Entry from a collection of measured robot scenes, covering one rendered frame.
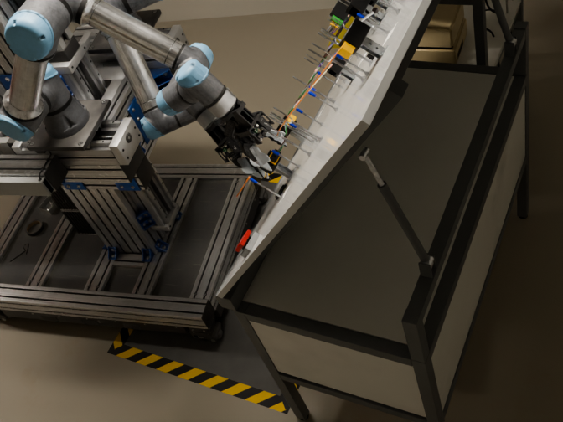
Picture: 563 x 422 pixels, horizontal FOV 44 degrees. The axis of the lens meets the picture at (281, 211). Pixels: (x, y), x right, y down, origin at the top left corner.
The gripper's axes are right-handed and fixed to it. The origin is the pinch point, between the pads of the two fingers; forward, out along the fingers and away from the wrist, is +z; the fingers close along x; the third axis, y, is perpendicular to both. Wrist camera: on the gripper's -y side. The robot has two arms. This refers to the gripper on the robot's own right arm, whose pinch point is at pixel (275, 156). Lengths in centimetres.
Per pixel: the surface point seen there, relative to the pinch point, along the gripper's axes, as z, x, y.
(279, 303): 32.6, -28.9, -12.7
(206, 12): 28, 170, -246
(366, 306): 45, -20, 9
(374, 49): -17, 10, 49
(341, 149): -20, -20, 60
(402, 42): -22, 2, 65
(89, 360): 48, -63, -149
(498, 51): 69, 107, -14
